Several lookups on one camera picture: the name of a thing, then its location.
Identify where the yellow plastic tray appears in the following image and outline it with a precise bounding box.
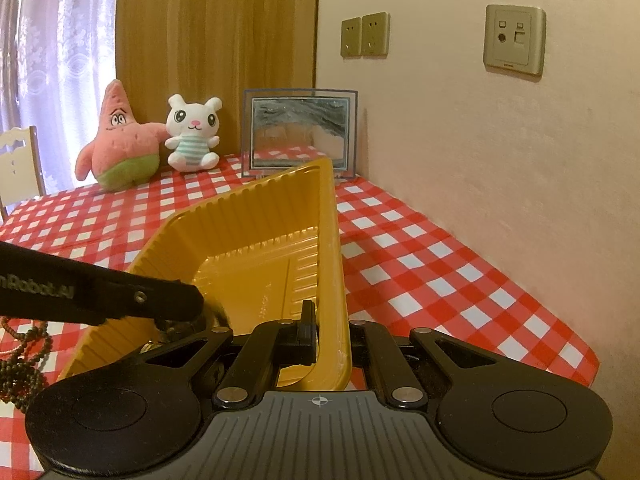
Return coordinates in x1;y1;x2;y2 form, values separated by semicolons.
57;157;353;393

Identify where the pink starfish plush toy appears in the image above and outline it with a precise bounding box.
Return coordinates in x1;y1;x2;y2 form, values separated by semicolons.
75;80;168;192

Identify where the long brown bead necklace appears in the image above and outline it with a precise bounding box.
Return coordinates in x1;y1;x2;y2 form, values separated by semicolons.
0;316;54;361

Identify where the white bunny plush toy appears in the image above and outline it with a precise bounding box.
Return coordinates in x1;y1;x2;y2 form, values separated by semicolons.
164;94;223;173

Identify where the white wooden chair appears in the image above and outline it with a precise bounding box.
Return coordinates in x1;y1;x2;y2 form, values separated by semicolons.
0;126;46;222

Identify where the red white checkered tablecloth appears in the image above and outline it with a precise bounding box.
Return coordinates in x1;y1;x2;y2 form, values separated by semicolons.
0;152;601;480

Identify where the sheer patterned curtain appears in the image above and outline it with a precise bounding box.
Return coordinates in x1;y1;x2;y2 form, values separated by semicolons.
0;0;122;196

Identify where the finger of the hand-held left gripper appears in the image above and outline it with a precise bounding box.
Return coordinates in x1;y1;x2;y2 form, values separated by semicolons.
122;274;206;322

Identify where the beige wall antenna socket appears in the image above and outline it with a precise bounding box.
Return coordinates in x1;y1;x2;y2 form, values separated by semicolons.
482;4;547;77

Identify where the beige wall power socket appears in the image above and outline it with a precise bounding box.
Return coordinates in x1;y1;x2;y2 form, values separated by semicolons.
340;16;364;58
361;11;391;57

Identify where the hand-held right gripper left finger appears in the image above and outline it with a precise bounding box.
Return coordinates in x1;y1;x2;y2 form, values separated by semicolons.
140;300;321;407

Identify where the sand art picture frame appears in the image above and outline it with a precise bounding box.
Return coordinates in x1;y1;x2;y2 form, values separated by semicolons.
241;88;359;181

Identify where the pile of dark bead bracelets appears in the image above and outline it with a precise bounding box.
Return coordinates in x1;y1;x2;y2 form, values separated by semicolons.
0;357;51;407

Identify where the wooden door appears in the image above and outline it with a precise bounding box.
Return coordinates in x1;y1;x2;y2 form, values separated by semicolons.
115;0;321;161

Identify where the black round pendant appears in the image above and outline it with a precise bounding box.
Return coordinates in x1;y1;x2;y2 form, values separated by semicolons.
155;300;232;348

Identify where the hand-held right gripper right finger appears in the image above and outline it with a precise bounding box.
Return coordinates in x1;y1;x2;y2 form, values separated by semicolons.
347;319;506;407

